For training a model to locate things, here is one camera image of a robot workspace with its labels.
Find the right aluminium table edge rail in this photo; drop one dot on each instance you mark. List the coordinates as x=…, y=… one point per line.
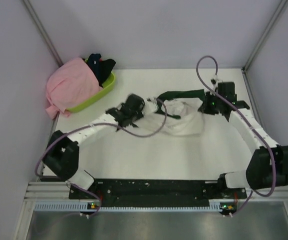
x=252, y=98

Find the white and green t shirt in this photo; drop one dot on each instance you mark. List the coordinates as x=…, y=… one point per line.
x=178, y=114

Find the grey slotted cable duct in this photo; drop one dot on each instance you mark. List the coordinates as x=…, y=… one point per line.
x=90, y=207

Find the aluminium frame rail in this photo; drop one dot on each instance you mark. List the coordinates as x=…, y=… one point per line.
x=60, y=191

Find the lime green plastic basket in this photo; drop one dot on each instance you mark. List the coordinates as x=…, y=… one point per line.
x=108, y=86

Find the left aluminium corner post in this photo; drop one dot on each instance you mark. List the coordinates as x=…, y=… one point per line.
x=42, y=31

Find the right aluminium corner post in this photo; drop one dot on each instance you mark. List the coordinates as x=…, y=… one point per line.
x=277, y=14

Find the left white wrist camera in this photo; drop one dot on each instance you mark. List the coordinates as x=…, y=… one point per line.
x=150, y=106

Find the navy blue t shirt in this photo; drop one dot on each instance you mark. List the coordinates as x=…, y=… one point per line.
x=93, y=62

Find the aluminium corner post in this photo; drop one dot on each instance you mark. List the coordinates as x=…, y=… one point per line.
x=42, y=31
x=277, y=14

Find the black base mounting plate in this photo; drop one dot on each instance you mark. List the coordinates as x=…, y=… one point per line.
x=146, y=193

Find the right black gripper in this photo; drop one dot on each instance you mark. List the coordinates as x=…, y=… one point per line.
x=203, y=108

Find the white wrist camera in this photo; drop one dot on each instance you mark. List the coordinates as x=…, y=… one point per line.
x=150, y=106
x=215, y=80

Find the black t shirt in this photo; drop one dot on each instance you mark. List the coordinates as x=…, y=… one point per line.
x=105, y=68

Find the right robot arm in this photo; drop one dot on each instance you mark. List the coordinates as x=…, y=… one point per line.
x=268, y=166

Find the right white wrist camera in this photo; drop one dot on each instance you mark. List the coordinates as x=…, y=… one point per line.
x=215, y=80

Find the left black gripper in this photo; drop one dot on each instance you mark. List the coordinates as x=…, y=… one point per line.
x=141, y=113

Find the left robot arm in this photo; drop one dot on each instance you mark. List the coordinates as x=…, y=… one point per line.
x=63, y=150

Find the pink t shirt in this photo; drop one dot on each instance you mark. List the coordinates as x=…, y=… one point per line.
x=69, y=86

